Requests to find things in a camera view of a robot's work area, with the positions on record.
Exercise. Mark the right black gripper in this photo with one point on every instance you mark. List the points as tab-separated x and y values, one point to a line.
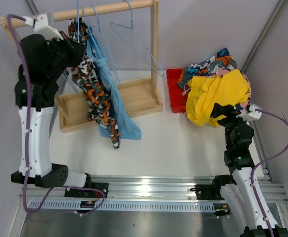
219	110

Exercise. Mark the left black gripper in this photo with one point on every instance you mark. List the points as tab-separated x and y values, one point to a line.
76	50

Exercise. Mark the yellow shorts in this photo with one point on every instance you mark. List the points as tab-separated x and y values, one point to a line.
226	88

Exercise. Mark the blue hanger of yellow shorts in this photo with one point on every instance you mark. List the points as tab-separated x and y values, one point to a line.
108	47

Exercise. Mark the blue orange graphic shorts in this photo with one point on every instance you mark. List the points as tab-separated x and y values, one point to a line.
207	68

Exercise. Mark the blue hanger of camouflage shorts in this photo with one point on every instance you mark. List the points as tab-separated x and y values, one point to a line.
78	20

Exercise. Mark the camouflage orange black shorts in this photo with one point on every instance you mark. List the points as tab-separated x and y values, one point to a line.
86	76

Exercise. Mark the light blue wire hanger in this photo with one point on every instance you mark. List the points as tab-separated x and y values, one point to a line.
65	74

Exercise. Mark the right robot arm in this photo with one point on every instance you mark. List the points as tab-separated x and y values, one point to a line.
240	189

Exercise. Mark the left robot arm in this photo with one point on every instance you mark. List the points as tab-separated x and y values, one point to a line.
42	63

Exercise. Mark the light blue shorts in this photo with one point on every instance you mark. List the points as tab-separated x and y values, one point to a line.
127	128

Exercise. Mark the red plastic tray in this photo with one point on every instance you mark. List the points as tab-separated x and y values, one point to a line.
177	99

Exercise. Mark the wooden clothes rack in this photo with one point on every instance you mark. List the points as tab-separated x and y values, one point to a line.
140	96

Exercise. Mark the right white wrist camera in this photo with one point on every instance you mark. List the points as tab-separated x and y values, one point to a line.
251	113

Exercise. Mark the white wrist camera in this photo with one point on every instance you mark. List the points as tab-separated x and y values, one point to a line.
41	24
251	113

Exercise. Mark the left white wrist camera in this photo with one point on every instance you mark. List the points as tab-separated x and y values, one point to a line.
41	24

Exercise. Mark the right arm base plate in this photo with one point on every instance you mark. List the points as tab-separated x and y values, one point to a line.
207	192

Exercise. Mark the aluminium mounting rail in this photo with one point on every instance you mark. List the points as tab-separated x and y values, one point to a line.
147	193

